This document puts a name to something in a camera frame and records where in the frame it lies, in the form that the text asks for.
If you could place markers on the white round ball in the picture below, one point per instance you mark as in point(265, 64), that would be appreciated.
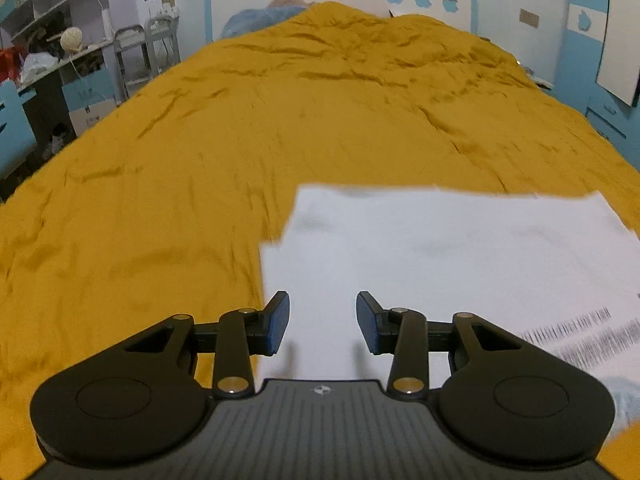
point(71, 39)

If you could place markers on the blue desk drawer unit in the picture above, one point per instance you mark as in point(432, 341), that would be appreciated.
point(92, 95)

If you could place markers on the white panel with black edge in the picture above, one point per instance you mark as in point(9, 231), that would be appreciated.
point(622, 35)

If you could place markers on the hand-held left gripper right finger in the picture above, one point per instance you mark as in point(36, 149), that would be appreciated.
point(367, 321)

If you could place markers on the white plastic bag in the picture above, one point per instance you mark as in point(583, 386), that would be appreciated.
point(40, 65)

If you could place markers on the blue chair with face cutout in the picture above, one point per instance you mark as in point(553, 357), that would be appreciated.
point(12, 125)

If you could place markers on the white printed sweatshirt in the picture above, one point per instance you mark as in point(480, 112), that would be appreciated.
point(425, 260)

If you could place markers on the wall socket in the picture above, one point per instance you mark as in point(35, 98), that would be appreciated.
point(529, 18)

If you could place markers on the mustard yellow bedspread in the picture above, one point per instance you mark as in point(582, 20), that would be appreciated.
point(250, 135)

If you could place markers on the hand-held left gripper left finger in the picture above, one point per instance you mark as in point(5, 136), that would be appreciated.
point(277, 322)

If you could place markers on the blue wardrobe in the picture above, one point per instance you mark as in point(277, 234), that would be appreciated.
point(570, 60)

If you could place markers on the red bag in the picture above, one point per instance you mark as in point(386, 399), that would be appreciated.
point(10, 62)

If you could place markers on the beige cushion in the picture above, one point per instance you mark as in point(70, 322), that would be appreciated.
point(286, 1)

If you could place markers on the blue pillow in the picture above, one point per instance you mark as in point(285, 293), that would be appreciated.
point(250, 22)

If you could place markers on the grey folding chair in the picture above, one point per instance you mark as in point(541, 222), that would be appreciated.
point(162, 42)
point(131, 60)

